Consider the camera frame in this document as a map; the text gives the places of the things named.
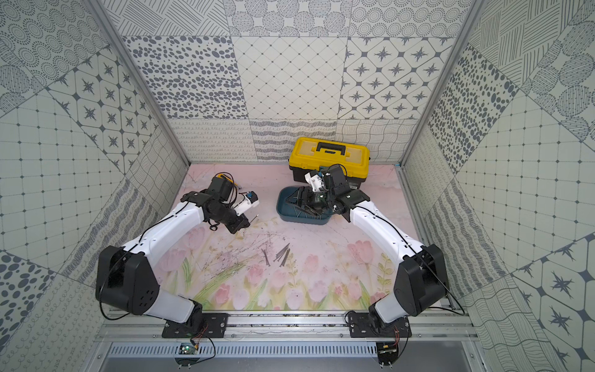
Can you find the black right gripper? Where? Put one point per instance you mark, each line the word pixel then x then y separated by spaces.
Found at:
pixel 300 191

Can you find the steel nail pile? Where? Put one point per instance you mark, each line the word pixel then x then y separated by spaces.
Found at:
pixel 282 252
pixel 285 257

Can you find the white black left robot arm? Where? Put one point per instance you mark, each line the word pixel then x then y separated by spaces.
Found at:
pixel 126 277

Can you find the teal plastic storage box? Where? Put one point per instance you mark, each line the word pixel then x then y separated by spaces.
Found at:
pixel 290 213

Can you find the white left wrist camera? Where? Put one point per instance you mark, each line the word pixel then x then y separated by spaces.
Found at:
pixel 250 200

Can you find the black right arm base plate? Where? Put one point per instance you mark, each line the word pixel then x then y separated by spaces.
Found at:
pixel 364 325

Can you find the steel nail pile right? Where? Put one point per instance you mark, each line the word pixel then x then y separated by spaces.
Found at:
pixel 282 252

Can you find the steel nail pile lower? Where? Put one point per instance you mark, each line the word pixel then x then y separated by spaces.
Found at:
pixel 285 257

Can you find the yellow black toolbox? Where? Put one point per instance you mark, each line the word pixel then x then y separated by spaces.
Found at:
pixel 310 154

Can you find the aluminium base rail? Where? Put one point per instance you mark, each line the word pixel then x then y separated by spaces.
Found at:
pixel 435 325

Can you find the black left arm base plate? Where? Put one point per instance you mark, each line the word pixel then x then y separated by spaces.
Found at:
pixel 212 325

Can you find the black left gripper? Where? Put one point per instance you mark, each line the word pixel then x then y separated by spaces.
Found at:
pixel 236 221

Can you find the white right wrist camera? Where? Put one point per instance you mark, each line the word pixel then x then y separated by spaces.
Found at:
pixel 316 181

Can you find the white perforated cable duct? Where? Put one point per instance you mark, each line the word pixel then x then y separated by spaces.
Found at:
pixel 244 350

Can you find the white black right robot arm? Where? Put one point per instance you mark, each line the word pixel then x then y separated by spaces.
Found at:
pixel 421 278

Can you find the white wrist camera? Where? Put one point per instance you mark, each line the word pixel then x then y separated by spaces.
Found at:
pixel 316 181
pixel 250 200

